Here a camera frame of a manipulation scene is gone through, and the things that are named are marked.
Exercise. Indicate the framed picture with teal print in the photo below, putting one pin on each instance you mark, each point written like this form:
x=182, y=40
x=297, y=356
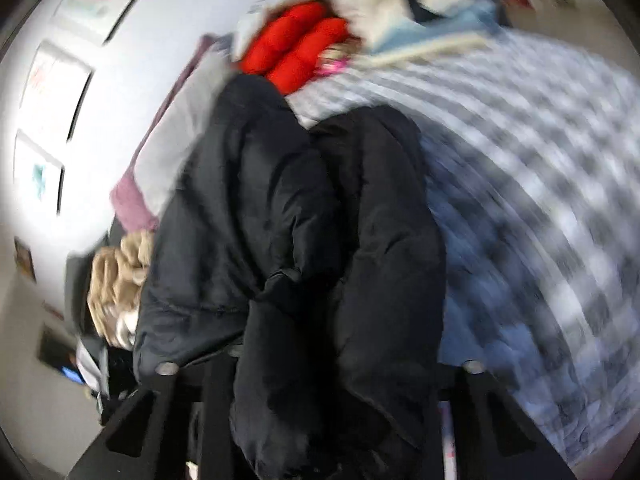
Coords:
x=37, y=170

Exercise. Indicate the beige fleece garment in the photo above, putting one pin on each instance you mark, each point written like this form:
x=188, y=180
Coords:
x=117, y=280

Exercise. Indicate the light grey duvet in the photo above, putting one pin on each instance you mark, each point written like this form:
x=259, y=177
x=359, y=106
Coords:
x=185, y=130

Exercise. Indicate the pink quilted blanket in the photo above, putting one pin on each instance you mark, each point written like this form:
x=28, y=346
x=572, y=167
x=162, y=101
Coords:
x=132, y=202

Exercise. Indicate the grey checkered bed sheet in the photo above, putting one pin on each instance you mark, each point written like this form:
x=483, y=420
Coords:
x=525, y=170

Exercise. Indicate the black quilted puffer jacket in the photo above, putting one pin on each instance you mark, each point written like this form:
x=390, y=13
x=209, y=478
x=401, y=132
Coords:
x=300, y=240

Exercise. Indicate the pink patterned small cloth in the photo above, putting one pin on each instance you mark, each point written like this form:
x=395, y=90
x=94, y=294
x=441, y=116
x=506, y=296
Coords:
x=332, y=66

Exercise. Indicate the red flower cushion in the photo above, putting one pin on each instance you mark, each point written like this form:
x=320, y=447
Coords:
x=282, y=30
x=310, y=55

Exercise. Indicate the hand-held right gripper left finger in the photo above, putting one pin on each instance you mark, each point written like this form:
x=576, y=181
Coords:
x=150, y=410

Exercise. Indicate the dark screen device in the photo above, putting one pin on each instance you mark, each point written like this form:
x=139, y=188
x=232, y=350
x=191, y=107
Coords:
x=57, y=355

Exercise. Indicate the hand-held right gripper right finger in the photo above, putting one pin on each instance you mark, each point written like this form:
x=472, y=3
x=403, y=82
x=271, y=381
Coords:
x=490, y=420

